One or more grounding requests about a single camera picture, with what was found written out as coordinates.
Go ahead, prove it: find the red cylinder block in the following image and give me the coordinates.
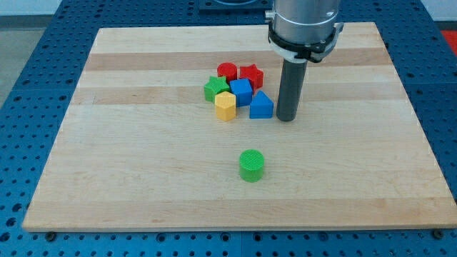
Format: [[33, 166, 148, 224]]
[[216, 62, 238, 84]]

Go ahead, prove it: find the green cylinder block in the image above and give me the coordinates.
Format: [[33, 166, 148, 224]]
[[239, 149, 265, 183]]

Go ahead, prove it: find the blue triangle block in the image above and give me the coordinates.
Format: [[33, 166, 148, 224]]
[[249, 91, 273, 119]]

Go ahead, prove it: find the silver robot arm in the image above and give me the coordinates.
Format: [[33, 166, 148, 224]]
[[265, 0, 344, 121]]

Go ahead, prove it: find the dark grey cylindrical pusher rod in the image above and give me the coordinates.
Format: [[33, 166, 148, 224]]
[[276, 59, 307, 121]]

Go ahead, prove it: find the dark blue base plate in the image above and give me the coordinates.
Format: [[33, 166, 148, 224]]
[[199, 0, 273, 13]]

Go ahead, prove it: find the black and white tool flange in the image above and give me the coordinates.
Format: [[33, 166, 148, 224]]
[[268, 21, 344, 64]]

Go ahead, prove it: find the green star block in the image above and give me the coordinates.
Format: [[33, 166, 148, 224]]
[[204, 76, 230, 103]]

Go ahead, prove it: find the yellow hexagon block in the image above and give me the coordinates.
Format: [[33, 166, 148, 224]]
[[214, 91, 236, 121]]

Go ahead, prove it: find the red star block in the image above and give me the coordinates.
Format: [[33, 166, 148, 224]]
[[239, 64, 264, 93]]

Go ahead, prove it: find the blue cube block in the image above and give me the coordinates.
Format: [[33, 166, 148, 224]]
[[229, 79, 253, 107]]

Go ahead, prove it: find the light wooden board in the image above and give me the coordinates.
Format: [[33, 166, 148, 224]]
[[22, 22, 456, 232]]

